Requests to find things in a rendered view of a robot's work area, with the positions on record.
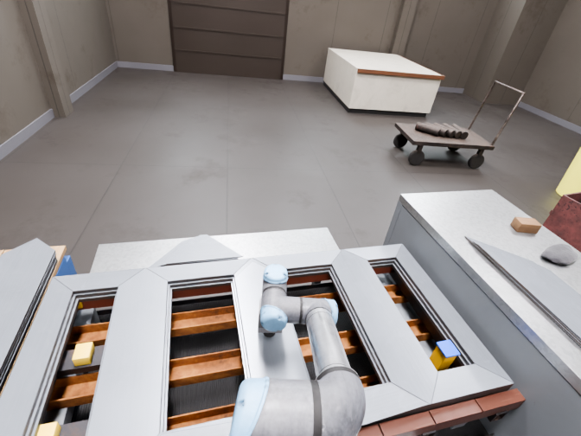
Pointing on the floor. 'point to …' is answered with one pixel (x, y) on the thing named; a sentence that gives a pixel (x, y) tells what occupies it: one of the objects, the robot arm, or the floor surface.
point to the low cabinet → (379, 83)
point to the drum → (571, 182)
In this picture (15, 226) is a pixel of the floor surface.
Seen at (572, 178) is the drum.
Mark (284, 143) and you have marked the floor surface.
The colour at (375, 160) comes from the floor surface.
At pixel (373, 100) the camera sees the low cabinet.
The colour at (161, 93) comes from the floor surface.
